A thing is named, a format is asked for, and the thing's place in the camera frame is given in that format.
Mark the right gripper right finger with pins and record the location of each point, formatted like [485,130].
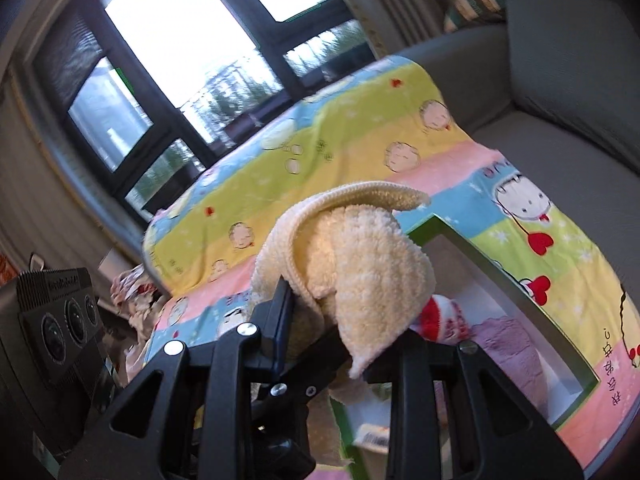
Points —
[495,432]

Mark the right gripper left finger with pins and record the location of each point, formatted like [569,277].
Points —
[189,414]

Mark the pink purple towel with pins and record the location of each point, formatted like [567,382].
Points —
[507,343]

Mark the red white plush toy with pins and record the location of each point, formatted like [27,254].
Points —
[441,320]

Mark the green cardboard box tray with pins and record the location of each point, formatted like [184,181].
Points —
[483,290]

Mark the pile of clothes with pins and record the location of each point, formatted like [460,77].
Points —
[136,295]

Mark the colourful cartoon blanket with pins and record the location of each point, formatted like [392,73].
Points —
[389,122]

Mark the grey sofa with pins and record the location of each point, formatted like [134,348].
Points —
[555,89]

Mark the striped cushion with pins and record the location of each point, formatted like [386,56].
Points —
[466,13]

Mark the black camera box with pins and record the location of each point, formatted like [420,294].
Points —
[52,362]

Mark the black window frame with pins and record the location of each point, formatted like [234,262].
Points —
[153,92]

